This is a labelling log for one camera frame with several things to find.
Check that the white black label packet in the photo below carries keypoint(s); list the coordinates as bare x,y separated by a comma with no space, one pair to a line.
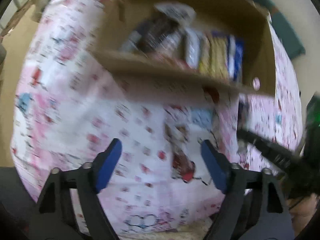
179,12

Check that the dark brown chocolate snack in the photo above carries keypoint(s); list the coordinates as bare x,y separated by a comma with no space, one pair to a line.
160,29

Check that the beige wafer biscuit packet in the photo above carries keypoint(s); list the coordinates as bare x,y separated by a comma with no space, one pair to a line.
219,56

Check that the brown cardboard box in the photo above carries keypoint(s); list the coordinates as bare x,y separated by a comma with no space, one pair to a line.
241,18

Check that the person's right hand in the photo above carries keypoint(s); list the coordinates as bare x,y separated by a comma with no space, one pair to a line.
302,210

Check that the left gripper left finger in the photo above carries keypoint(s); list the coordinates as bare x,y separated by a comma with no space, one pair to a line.
54,216

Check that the grey blue snack sachet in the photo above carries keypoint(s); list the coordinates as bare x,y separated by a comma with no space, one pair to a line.
130,44

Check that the blue snack bag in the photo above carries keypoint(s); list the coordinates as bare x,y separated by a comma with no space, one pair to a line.
235,51

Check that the yellow wafer packet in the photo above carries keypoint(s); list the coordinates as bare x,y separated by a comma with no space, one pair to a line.
204,63

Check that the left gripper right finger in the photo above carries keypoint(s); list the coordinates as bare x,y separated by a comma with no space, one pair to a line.
254,206

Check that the pink Hello Kitty bedsheet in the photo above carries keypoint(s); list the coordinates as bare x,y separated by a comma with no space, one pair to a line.
68,108

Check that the white red striped packet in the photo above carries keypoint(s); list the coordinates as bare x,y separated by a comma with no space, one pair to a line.
192,48

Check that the teal cushion headboard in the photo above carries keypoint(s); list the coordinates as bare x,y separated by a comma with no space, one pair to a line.
284,30

